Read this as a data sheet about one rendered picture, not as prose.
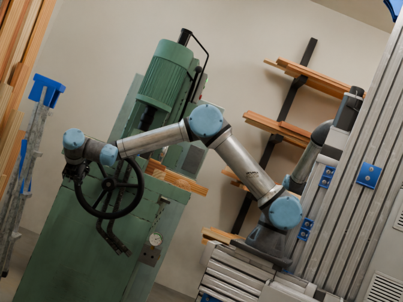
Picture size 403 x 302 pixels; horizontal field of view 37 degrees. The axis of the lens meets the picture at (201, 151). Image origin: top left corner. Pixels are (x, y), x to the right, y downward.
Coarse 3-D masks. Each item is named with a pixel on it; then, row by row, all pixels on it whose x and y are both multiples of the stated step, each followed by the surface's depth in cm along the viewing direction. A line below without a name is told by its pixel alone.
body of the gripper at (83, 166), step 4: (84, 160) 225; (68, 164) 223; (80, 164) 224; (84, 164) 231; (64, 168) 228; (68, 168) 222; (72, 168) 222; (76, 168) 224; (80, 168) 229; (84, 168) 230; (64, 172) 231; (68, 172) 227; (72, 172) 227; (76, 172) 226; (80, 172) 228; (64, 176) 232; (68, 176) 230; (72, 176) 227; (76, 176) 228; (80, 176) 228; (76, 180) 230; (80, 180) 231
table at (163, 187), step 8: (104, 168) 257; (112, 168) 257; (120, 176) 256; (144, 176) 266; (152, 176) 267; (152, 184) 266; (160, 184) 266; (168, 184) 266; (160, 192) 266; (168, 192) 266; (176, 192) 266; (184, 192) 266; (176, 200) 266; (184, 200) 266
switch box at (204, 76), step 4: (204, 76) 311; (196, 80) 311; (200, 80) 311; (204, 80) 311; (196, 84) 311; (200, 84) 311; (204, 84) 319; (200, 88) 311; (188, 92) 311; (196, 92) 311; (200, 92) 312; (192, 96) 311; (196, 96) 311; (196, 100) 311
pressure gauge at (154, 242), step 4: (152, 232) 259; (156, 232) 259; (152, 236) 259; (156, 236) 259; (160, 236) 259; (152, 240) 259; (156, 240) 259; (160, 240) 259; (152, 244) 259; (156, 244) 259; (160, 244) 259; (152, 248) 261
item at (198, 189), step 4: (164, 172) 282; (168, 176) 281; (172, 176) 281; (176, 176) 281; (168, 180) 281; (172, 180) 281; (192, 184) 281; (196, 184) 281; (192, 188) 281; (196, 188) 281; (200, 188) 281; (204, 188) 281; (196, 192) 281; (200, 192) 281; (204, 192) 281; (204, 196) 281
